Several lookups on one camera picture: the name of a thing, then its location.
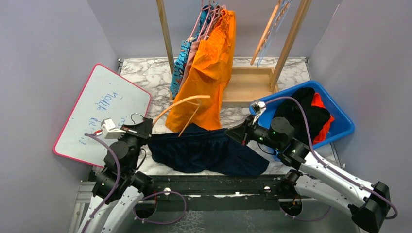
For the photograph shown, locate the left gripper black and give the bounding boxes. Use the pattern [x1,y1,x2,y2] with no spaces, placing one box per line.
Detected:
[117,118,153,173]

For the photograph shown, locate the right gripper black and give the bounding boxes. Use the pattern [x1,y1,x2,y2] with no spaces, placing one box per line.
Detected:
[225,114,282,150]

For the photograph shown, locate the navy shorts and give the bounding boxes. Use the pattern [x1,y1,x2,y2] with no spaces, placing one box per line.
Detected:
[148,124,269,177]

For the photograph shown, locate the orange hanger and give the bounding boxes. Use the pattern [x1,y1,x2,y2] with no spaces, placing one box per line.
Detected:
[250,0,291,66]
[130,95,211,138]

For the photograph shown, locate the black shorts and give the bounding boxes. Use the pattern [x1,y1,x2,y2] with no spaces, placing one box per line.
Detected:
[274,87,317,145]

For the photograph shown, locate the blue shark print shorts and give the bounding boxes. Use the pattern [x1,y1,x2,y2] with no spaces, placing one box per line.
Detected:
[170,2,211,100]

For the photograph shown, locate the red-orange shorts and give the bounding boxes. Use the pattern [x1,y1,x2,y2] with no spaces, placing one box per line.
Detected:
[311,93,335,144]

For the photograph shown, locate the light blue wire hanger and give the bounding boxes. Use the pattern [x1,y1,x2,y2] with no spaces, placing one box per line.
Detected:
[256,0,293,68]

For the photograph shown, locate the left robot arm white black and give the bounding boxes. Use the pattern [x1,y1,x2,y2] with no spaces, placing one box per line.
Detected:
[78,117,153,233]

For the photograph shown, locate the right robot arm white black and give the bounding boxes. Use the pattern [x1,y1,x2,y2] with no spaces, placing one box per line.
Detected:
[225,115,390,233]

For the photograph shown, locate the orange shorts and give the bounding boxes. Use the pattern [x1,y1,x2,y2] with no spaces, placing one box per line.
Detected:
[165,9,236,133]

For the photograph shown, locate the pink beige shorts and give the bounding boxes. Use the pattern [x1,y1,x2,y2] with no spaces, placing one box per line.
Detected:
[178,6,208,91]

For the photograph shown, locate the pink hanger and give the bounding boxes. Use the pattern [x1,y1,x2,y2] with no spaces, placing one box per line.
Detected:
[187,0,226,42]

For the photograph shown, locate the wooden clothes rack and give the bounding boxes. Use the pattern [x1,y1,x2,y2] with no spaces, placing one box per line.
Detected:
[156,0,313,108]

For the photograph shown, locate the blue plastic bin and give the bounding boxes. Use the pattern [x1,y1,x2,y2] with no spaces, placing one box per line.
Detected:
[249,80,355,151]

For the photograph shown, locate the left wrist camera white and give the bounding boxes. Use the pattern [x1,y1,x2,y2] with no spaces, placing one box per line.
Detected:
[93,118,126,139]

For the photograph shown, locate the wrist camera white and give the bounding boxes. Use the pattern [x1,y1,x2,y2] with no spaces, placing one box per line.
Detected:
[93,118,126,139]
[250,101,266,124]

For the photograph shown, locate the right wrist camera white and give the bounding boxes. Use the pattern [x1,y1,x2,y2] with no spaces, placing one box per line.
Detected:
[250,101,266,124]

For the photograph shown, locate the whiteboard with pink frame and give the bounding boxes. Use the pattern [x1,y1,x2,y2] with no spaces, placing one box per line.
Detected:
[53,64,152,167]

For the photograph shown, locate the black mounting rail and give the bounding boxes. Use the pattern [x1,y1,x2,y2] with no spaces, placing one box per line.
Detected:
[86,173,323,213]

